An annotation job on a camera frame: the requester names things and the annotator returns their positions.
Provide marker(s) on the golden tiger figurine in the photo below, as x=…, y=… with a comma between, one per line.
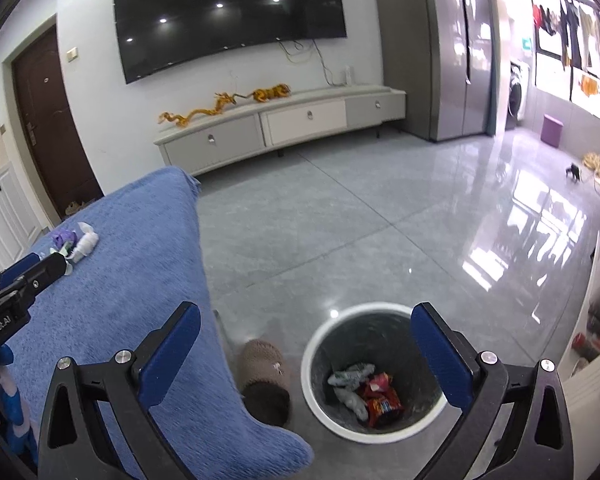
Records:
x=263, y=95

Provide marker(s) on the white bottle on cabinet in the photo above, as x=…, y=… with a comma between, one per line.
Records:
x=348, y=75

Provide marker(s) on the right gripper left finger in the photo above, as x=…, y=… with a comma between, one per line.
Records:
x=74, y=440

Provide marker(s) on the golden dragon figurine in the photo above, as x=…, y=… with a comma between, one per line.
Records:
x=222, y=101

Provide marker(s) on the small red white wrapper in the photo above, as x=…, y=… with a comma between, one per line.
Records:
x=380, y=383

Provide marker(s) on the white grey TV cabinet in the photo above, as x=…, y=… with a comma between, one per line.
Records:
x=253, y=129

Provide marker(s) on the white rim trash bin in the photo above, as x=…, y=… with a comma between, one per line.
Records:
x=379, y=333

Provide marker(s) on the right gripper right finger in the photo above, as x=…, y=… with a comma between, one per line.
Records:
x=537, y=440

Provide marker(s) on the grey steel refrigerator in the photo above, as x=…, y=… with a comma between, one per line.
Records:
x=442, y=54

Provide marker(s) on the brown knitted slipper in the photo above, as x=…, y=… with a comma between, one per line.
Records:
x=263, y=382

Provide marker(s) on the black toy animal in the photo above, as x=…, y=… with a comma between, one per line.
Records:
x=573, y=171

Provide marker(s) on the black wall television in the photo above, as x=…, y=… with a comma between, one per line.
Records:
x=154, y=35

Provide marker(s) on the dark brown entry door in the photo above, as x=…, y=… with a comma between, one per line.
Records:
x=53, y=141

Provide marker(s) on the beige light switch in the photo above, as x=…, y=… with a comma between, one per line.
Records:
x=72, y=54

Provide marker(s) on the washing machine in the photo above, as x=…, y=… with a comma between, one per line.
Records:
x=518, y=90

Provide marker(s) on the blue fluffy blanket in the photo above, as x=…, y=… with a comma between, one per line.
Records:
x=147, y=262

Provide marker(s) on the red orange snack bag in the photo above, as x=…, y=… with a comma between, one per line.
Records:
x=384, y=407

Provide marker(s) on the purple stool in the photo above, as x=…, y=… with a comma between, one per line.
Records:
x=551, y=131

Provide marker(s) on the silver brown snack wrapper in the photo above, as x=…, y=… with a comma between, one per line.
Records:
x=351, y=378

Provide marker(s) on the purple wrapper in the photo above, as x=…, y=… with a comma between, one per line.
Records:
x=64, y=238

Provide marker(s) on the beige slippers at door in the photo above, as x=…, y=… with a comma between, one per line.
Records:
x=75, y=207

